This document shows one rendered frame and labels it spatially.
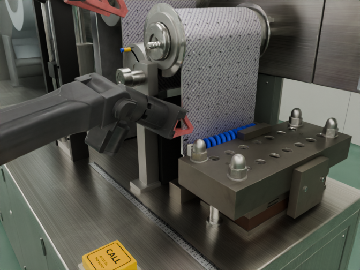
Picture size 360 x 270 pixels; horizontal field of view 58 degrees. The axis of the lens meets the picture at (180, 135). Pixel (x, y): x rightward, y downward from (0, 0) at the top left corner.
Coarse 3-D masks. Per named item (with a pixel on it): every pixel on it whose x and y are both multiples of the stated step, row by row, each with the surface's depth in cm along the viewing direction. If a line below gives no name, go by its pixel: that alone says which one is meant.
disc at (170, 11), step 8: (152, 8) 68; (160, 8) 65; (168, 8) 63; (176, 16) 62; (176, 24) 63; (144, 32) 72; (184, 32) 62; (144, 40) 73; (184, 40) 62; (184, 48) 63; (184, 56) 64; (176, 64) 66; (160, 72) 71; (168, 72) 68; (176, 72) 67
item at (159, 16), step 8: (152, 16) 67; (160, 16) 65; (168, 16) 63; (168, 24) 64; (176, 32) 63; (176, 40) 63; (176, 48) 64; (176, 56) 65; (160, 64) 69; (168, 64) 67
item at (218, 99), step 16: (240, 64) 75; (256, 64) 79; (192, 80) 68; (208, 80) 71; (224, 80) 74; (240, 80) 77; (256, 80) 80; (192, 96) 69; (208, 96) 72; (224, 96) 75; (240, 96) 79; (192, 112) 70; (208, 112) 74; (224, 112) 77; (240, 112) 80; (208, 128) 75; (224, 128) 79
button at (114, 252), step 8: (104, 248) 58; (112, 248) 58; (120, 248) 58; (88, 256) 56; (96, 256) 56; (104, 256) 56; (112, 256) 56; (120, 256) 56; (128, 256) 56; (88, 264) 54; (96, 264) 54; (104, 264) 54; (112, 264) 54; (120, 264) 54; (128, 264) 54; (136, 264) 55
